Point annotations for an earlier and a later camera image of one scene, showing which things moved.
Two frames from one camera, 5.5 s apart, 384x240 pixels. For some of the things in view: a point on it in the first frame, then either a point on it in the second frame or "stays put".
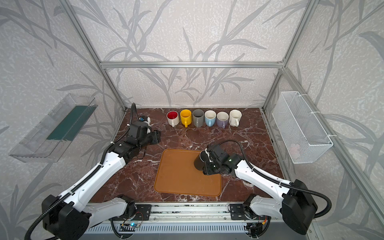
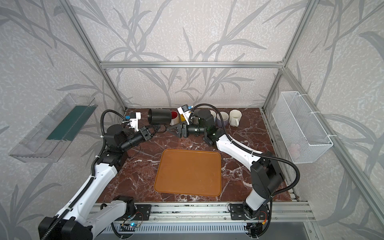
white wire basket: [304, 140] stays put
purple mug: [222, 119] stays put
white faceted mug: [234, 117] stays put
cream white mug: [172, 117] stays put
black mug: [199, 161] → [159, 116]
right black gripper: [208, 162] → [183, 130]
